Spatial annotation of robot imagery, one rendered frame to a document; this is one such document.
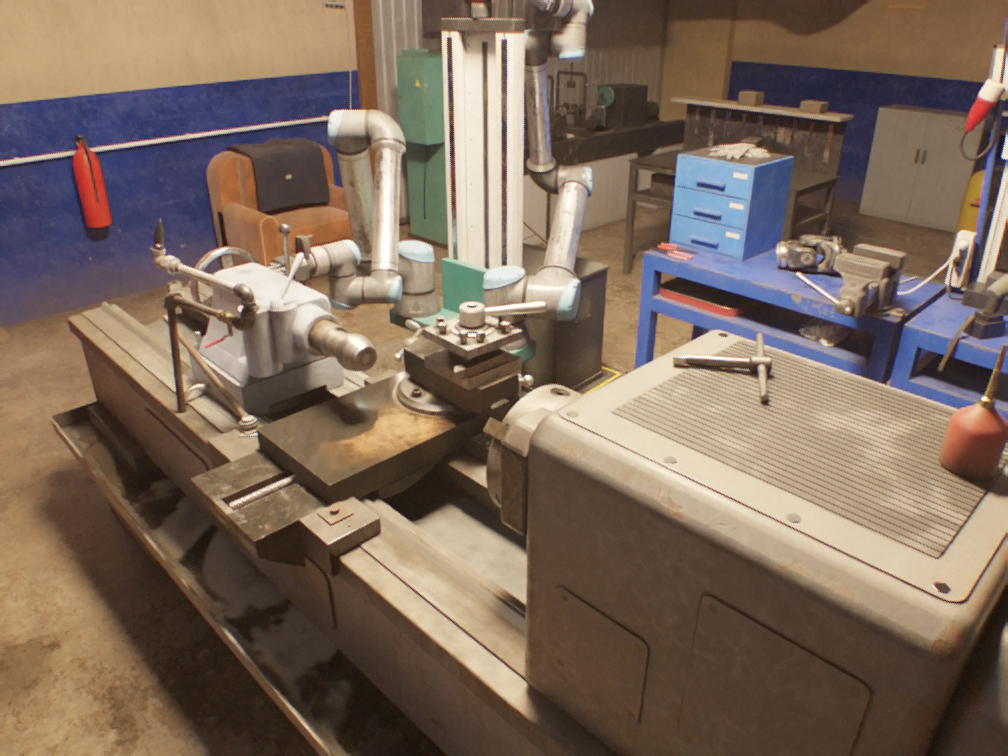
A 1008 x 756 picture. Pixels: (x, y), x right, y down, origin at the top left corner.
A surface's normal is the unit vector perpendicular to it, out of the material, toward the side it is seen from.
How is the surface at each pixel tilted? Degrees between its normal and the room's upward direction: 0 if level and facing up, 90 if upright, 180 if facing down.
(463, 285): 90
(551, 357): 90
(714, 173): 90
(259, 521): 0
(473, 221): 90
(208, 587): 0
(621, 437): 0
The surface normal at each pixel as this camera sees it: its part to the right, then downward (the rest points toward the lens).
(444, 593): 0.00, -0.89
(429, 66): 0.70, 0.33
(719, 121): -0.72, 0.32
